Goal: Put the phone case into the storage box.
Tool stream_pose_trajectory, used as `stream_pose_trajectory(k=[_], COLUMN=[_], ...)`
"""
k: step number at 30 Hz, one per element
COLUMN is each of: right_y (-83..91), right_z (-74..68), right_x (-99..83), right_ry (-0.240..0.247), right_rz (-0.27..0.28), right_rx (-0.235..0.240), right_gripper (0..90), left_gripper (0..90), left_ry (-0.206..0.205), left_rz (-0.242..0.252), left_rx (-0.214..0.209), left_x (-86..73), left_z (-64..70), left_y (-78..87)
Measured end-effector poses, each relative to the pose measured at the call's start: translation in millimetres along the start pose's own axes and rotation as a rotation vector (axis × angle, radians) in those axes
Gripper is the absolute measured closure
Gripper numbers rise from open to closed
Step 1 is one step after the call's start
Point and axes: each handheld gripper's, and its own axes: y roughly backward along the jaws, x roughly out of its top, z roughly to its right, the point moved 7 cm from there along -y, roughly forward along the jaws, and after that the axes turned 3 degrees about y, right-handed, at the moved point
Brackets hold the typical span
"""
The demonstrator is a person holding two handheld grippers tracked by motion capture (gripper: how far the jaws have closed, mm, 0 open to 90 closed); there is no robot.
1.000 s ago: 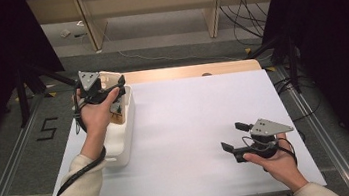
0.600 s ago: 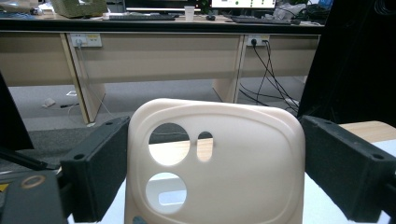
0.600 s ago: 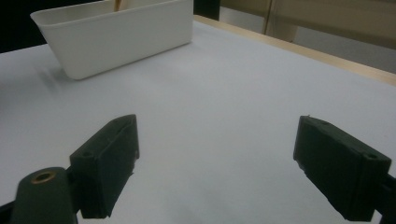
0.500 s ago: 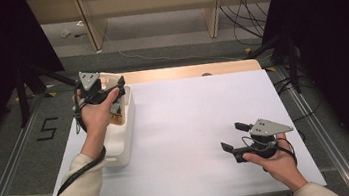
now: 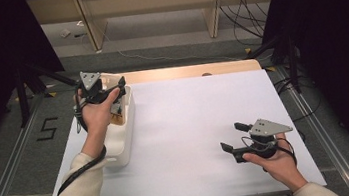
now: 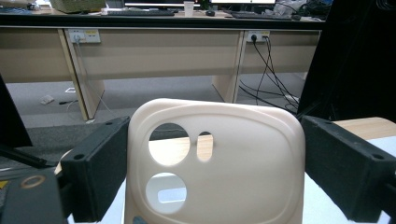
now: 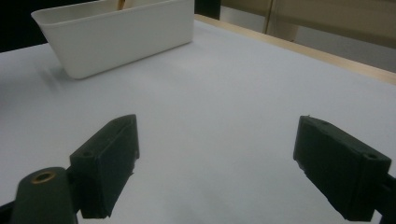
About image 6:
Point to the black curtain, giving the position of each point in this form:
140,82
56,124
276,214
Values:
11,121
351,62

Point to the white wall socket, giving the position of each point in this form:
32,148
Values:
84,36
258,36

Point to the small white floor scrap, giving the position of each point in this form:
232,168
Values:
46,99

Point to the beige printed phone case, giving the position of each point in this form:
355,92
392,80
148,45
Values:
243,174

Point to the yellow tape piece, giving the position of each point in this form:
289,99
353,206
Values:
2,184

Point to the light wooden table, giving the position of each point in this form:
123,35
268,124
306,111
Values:
364,127

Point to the beige office desk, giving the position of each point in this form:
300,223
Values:
162,59

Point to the white table sheet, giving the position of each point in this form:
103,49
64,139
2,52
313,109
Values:
317,205

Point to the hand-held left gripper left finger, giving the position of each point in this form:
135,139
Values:
93,169

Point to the white plastic bag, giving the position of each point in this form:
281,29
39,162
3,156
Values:
285,7

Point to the black computer mouse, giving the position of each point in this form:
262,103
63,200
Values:
210,13

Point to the computer monitor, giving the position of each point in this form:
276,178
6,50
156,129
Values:
162,3
243,1

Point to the white paper cup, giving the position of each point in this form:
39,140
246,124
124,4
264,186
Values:
189,8

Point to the black stand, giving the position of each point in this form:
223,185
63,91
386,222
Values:
21,157

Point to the black keyboard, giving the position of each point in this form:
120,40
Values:
140,13
261,15

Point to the woven basket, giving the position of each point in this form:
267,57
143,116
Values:
77,5

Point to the black pen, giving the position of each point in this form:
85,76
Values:
66,102

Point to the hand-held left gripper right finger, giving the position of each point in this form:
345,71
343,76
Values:
345,169

